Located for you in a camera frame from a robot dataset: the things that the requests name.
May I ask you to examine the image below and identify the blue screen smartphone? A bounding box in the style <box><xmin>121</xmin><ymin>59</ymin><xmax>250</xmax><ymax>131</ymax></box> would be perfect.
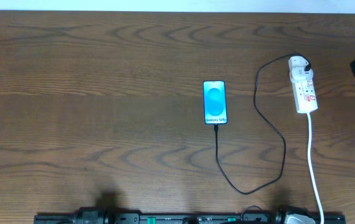
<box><xmin>202</xmin><ymin>80</ymin><xmax>228</xmax><ymax>124</ymax></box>

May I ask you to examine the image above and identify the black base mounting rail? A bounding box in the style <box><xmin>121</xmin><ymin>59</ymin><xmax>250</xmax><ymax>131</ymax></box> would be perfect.
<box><xmin>33</xmin><ymin>206</ymin><xmax>346</xmax><ymax>224</ymax></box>

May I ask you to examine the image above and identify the white power strip cord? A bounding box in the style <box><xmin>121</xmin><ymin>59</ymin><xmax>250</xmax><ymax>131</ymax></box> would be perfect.
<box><xmin>306</xmin><ymin>111</ymin><xmax>325</xmax><ymax>224</ymax></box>

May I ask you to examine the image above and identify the white power strip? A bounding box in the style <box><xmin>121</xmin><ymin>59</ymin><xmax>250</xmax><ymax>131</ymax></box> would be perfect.
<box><xmin>292</xmin><ymin>80</ymin><xmax>318</xmax><ymax>114</ymax></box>

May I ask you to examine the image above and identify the black USB charging cable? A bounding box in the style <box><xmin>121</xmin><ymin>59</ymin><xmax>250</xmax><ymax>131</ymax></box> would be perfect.
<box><xmin>213</xmin><ymin>52</ymin><xmax>312</xmax><ymax>196</ymax></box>

